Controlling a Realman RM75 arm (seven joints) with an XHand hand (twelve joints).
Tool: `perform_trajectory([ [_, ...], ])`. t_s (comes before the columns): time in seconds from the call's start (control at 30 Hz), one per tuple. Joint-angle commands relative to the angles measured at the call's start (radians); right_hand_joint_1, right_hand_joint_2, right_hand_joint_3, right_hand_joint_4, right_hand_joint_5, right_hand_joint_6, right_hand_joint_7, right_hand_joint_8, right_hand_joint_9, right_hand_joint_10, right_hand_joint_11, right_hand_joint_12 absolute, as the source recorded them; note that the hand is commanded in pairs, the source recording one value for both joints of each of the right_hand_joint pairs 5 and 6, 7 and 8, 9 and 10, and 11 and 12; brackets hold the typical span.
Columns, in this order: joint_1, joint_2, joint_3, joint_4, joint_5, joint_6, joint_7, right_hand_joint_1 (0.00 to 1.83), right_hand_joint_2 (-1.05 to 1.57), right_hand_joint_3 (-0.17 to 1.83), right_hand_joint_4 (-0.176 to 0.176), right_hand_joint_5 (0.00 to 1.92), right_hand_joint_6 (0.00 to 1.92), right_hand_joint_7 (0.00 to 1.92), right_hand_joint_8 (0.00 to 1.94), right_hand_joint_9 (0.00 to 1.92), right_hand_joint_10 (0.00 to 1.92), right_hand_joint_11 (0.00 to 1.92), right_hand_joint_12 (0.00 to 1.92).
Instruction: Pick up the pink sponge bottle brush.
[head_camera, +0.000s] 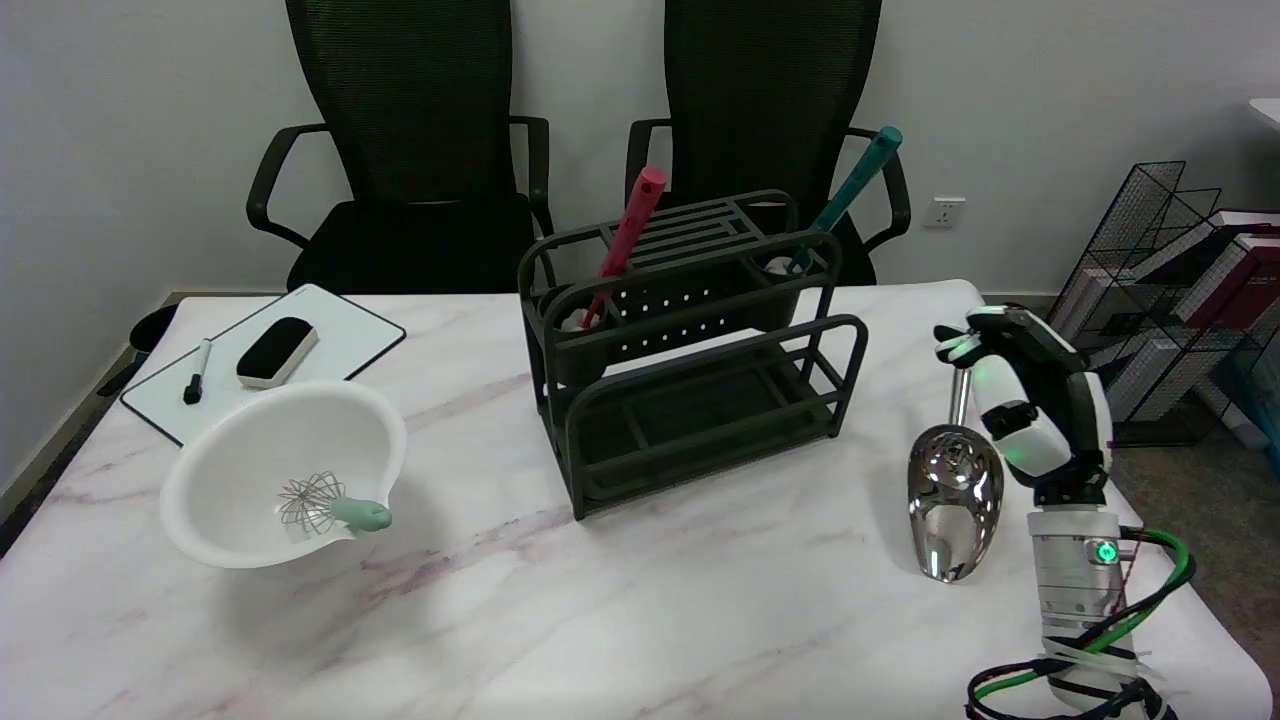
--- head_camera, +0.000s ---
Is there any small white whiteboard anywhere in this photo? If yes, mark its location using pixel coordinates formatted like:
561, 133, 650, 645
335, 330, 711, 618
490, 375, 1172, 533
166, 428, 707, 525
120, 284, 407, 447

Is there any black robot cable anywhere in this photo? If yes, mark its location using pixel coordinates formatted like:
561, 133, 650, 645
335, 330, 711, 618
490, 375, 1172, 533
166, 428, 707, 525
965, 590, 1181, 720

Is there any green robot cable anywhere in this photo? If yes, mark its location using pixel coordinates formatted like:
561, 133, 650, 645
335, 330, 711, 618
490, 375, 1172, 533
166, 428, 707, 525
972, 528, 1197, 701

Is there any white book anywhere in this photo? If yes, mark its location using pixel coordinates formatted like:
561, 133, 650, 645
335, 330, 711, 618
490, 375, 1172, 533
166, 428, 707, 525
1092, 335, 1186, 423

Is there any black whiteboard marker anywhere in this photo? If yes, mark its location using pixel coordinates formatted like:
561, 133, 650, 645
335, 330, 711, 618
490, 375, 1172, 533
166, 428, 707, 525
183, 338, 214, 406

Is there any dark green dish rack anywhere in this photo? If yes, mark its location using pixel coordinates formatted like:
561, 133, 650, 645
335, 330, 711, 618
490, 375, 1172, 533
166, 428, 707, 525
517, 189, 869, 522

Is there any white mixing bowl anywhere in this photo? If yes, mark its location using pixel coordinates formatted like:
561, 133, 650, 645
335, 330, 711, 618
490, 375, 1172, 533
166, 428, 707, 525
160, 380, 409, 571

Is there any maroon hardcover book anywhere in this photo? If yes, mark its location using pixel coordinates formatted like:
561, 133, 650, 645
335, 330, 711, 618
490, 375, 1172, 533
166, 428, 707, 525
1150, 208, 1280, 329

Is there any whisk with green handle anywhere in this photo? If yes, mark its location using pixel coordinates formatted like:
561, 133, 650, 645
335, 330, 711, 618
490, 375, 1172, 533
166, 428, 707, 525
277, 472, 394, 536

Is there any black white whiteboard eraser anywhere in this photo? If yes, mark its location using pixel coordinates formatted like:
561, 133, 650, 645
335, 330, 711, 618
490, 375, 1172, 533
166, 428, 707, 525
236, 317, 320, 389

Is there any shiny metal scoop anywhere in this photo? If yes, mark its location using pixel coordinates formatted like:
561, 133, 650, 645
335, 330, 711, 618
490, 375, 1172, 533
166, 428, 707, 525
907, 362, 1005, 583

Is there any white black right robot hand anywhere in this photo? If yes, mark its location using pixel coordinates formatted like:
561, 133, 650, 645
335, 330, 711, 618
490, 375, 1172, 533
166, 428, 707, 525
933, 305, 1114, 508

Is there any black round floor object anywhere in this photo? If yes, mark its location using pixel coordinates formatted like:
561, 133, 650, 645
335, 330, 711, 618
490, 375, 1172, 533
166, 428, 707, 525
128, 303, 179, 356

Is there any black wire magazine rack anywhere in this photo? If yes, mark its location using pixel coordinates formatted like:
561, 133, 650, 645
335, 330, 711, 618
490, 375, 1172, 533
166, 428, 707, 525
1040, 161, 1280, 449

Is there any teal bottle brush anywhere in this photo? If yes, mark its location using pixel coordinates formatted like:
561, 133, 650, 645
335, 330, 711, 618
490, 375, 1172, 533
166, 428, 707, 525
783, 126, 904, 276

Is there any black mesh office chair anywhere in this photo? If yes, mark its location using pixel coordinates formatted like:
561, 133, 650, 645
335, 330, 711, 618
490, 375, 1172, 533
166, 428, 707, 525
246, 0, 556, 294
625, 0, 912, 287

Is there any pink sponge bottle brush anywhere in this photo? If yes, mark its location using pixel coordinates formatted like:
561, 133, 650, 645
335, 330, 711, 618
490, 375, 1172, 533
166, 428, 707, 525
560, 166, 668, 333

